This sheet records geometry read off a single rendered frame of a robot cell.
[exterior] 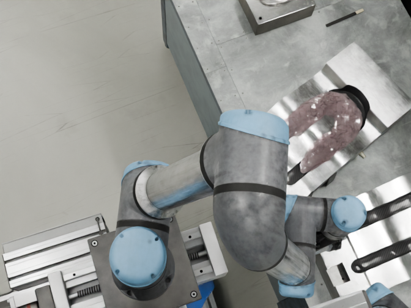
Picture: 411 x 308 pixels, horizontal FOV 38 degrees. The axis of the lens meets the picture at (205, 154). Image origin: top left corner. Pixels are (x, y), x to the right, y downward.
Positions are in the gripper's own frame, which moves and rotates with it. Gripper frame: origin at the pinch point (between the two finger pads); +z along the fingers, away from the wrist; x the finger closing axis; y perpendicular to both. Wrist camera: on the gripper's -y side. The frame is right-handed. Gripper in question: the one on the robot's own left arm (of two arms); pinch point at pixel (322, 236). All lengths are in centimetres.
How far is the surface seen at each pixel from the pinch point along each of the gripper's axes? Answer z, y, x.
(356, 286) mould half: 2.7, -3.2, 15.4
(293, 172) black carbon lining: 6.7, -2.0, -20.5
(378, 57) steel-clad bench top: 12, -45, -46
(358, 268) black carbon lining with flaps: 3.2, -6.1, 11.3
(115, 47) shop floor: 92, 25, -121
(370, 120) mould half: 4.1, -28.9, -25.8
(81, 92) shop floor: 92, 47, -106
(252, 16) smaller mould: 6, -11, -71
